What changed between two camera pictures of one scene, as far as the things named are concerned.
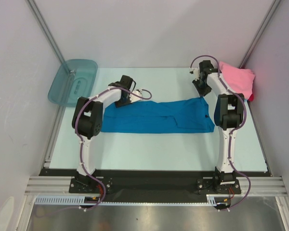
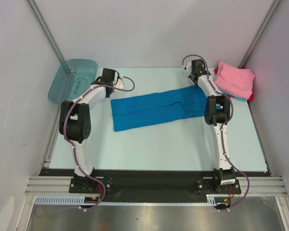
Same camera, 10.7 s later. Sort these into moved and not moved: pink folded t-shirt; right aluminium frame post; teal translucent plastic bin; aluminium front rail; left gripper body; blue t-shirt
Moved: left gripper body; blue t-shirt
Not moved: aluminium front rail; right aluminium frame post; teal translucent plastic bin; pink folded t-shirt
